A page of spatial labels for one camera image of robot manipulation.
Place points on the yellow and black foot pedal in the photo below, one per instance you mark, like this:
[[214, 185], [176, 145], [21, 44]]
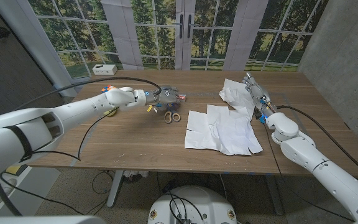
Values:
[[14, 169]]

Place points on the yellow tennis ball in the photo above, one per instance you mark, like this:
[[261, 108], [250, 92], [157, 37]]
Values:
[[111, 112]]

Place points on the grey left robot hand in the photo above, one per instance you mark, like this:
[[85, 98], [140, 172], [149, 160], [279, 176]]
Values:
[[165, 97]]

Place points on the printed forest window backdrop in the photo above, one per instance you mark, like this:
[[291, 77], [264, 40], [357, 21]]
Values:
[[213, 40]]

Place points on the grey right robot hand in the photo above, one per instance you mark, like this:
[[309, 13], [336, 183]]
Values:
[[259, 96]]

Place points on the grey table leg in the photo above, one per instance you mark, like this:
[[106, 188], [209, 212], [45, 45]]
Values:
[[275, 196]]

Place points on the white table leg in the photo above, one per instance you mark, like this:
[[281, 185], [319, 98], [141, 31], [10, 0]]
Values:
[[115, 189]]

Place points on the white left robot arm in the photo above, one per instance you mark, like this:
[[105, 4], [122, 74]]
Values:
[[73, 109]]

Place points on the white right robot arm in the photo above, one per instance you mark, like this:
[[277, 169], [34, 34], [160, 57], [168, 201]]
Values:
[[328, 168]]

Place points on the Colgate toothpaste box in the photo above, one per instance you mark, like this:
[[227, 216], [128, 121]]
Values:
[[182, 97]]

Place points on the white power strip box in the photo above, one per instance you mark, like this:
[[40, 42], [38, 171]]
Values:
[[104, 69]]

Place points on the crumpled white paper piece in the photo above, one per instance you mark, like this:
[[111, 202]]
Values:
[[233, 93]]

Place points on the white pillar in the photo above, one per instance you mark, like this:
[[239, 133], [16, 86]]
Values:
[[36, 40]]

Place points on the multicoloured puzzle cube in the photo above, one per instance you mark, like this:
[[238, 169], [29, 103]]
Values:
[[108, 88]]

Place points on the white paper sheet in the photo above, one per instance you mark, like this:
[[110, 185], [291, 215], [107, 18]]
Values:
[[222, 133]]

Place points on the crumpled paper scrap under table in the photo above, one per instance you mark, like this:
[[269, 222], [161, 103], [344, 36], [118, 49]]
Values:
[[132, 175]]

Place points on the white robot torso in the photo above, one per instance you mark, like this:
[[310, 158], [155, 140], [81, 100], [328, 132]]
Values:
[[204, 202]]

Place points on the black wall hook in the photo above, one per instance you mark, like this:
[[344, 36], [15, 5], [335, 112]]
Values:
[[1, 31]]

